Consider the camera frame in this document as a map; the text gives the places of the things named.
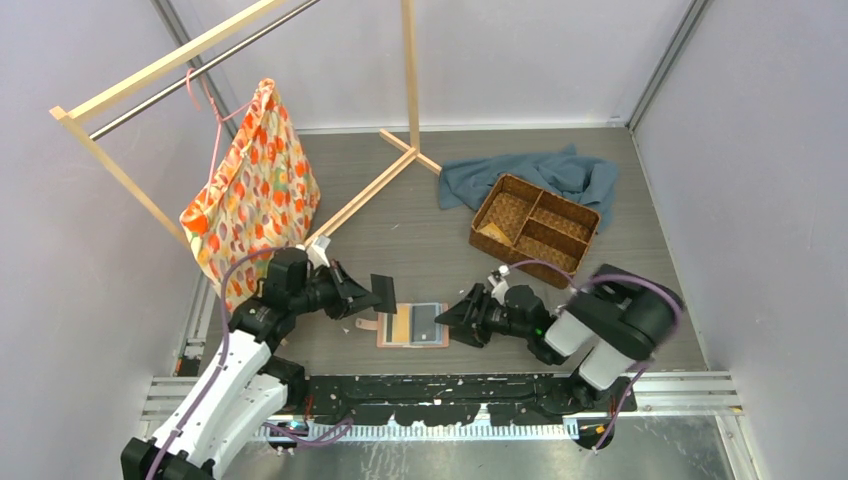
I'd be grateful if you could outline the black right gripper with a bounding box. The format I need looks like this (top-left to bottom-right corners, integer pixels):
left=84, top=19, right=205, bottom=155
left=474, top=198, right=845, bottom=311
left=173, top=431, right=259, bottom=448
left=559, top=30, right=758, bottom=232
left=436, top=281, right=533, bottom=346

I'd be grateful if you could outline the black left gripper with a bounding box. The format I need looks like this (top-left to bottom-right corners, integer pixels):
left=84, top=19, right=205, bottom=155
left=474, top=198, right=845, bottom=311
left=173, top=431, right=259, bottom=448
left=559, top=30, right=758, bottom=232
left=290, top=258, right=380, bottom=320

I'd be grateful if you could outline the yellow credit card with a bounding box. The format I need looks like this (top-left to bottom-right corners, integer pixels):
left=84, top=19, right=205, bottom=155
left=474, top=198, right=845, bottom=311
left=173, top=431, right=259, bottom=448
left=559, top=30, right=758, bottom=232
left=384, top=310, right=411, bottom=345

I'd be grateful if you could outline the orange credit card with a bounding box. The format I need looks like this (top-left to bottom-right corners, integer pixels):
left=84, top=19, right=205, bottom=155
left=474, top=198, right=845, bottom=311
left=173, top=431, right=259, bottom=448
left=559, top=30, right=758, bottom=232
left=479, top=222, right=513, bottom=246

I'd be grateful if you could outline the woven wicker divided basket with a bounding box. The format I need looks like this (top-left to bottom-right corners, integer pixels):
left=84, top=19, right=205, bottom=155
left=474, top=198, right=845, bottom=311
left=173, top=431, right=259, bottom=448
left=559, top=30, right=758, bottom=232
left=469, top=174, right=601, bottom=289

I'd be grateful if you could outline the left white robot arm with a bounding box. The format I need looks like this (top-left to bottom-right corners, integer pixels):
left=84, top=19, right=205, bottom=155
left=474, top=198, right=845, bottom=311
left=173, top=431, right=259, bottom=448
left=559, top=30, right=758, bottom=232
left=120, top=236, right=397, bottom=479

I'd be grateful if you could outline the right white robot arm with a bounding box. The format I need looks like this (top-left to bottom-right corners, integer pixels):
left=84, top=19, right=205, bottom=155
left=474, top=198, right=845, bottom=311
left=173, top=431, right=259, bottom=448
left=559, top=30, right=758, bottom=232
left=435, top=264, right=686, bottom=411

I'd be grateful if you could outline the orange floral hanging garment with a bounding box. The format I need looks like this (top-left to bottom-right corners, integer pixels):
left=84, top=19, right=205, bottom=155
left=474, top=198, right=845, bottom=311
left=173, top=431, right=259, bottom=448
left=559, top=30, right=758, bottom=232
left=179, top=78, right=321, bottom=310

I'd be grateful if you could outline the blue-grey crumpled cloth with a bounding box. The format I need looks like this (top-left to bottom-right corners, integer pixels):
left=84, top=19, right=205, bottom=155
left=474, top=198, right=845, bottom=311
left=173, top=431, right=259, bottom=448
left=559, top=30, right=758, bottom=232
left=437, top=144, right=619, bottom=232

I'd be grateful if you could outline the pink clothes hanger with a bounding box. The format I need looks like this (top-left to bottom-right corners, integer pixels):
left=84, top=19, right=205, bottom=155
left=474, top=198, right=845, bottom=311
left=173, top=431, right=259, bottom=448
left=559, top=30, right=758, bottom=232
left=184, top=68, right=252, bottom=182

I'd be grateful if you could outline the wooden clothes rack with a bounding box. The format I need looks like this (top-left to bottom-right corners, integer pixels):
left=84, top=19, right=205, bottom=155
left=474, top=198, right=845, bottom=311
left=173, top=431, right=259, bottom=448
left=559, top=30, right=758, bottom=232
left=49, top=0, right=442, bottom=250

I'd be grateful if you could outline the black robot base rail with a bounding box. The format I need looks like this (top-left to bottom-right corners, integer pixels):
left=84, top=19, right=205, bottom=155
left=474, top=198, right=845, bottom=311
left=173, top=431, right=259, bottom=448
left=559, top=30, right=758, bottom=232
left=283, top=374, right=630, bottom=427

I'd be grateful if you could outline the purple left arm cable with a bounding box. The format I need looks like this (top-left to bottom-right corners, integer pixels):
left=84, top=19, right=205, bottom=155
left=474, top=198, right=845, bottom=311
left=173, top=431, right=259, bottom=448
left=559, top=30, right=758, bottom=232
left=142, top=246, right=356, bottom=480

